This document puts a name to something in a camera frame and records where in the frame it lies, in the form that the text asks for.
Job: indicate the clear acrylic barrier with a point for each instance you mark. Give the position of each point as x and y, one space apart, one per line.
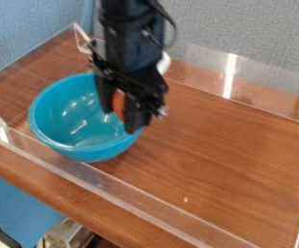
102 202
238 78

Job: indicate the clear acrylic corner bracket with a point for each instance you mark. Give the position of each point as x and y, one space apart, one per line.
86 43

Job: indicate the clear acrylic back barrier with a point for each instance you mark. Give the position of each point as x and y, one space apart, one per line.
238 78

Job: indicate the brown and white toy mushroom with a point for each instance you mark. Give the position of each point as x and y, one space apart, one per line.
119 96

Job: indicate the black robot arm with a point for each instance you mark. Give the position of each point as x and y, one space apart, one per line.
131 8

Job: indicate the blue bowl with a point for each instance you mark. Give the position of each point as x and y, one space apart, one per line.
67 120

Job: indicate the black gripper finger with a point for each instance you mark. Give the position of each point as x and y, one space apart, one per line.
106 90
141 108

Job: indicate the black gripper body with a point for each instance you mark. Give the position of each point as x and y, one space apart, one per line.
134 49

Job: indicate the white box under table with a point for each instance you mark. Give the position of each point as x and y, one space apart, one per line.
66 235

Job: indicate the clear acrylic front barrier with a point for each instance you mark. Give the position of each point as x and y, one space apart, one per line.
102 202

